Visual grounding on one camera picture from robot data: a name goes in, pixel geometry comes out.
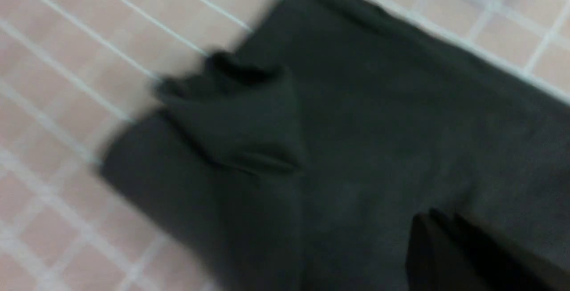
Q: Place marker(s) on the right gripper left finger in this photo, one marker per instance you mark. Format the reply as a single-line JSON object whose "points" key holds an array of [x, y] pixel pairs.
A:
{"points": [[434, 262]]}

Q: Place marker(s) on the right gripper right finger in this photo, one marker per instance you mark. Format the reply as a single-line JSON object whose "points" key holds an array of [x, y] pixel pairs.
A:
{"points": [[503, 264]]}

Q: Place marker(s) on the dark gray long-sleeve top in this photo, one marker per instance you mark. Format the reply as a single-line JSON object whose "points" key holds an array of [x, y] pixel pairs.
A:
{"points": [[297, 161]]}

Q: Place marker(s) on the pink checkered tablecloth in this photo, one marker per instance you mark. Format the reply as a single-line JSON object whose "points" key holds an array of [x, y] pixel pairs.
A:
{"points": [[74, 71]]}

